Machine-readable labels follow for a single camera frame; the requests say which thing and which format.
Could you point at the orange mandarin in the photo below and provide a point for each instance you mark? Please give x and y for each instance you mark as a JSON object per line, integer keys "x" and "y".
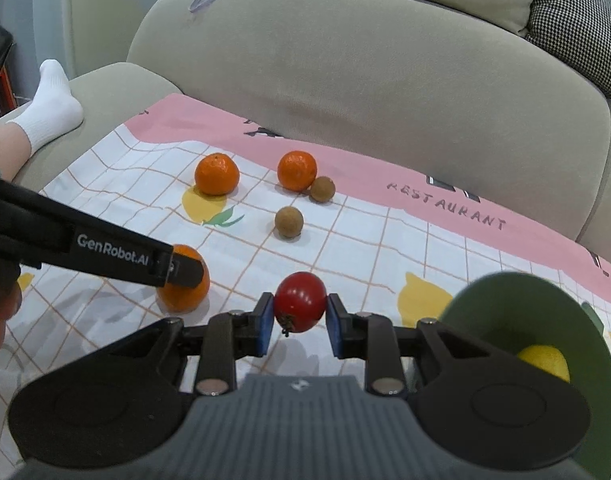
{"x": 183, "y": 301}
{"x": 296, "y": 170}
{"x": 216, "y": 175}

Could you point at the white sock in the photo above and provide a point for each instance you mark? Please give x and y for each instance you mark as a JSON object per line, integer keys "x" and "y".
{"x": 50, "y": 105}

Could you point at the person's left hand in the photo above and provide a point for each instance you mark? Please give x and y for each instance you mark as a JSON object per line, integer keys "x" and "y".
{"x": 0, "y": 335}

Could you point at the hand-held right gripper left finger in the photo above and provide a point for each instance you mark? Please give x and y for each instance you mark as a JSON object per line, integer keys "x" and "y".
{"x": 266, "y": 327}

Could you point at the checked cloth with pink border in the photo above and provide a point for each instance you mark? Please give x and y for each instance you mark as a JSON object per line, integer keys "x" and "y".
{"x": 360, "y": 240}

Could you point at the red tomato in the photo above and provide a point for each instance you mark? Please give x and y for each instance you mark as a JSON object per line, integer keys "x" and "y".
{"x": 300, "y": 300}

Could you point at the small brown kiwi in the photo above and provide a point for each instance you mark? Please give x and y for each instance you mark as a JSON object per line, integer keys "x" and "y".
{"x": 289, "y": 222}
{"x": 323, "y": 190}

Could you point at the person's left leg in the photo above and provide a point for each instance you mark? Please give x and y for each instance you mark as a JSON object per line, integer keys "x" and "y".
{"x": 5, "y": 150}

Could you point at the houndstooth pillow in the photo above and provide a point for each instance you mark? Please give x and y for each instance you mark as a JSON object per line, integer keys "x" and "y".
{"x": 575, "y": 25}

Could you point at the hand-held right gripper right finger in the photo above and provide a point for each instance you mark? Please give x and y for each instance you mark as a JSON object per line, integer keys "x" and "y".
{"x": 335, "y": 327}

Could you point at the green colander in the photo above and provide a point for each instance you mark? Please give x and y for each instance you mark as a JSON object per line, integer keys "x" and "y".
{"x": 510, "y": 310}

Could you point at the beige sofa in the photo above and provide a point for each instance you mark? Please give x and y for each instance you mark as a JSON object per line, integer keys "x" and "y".
{"x": 360, "y": 60}

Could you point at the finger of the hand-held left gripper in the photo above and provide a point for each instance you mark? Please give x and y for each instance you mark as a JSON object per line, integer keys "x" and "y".
{"x": 185, "y": 272}

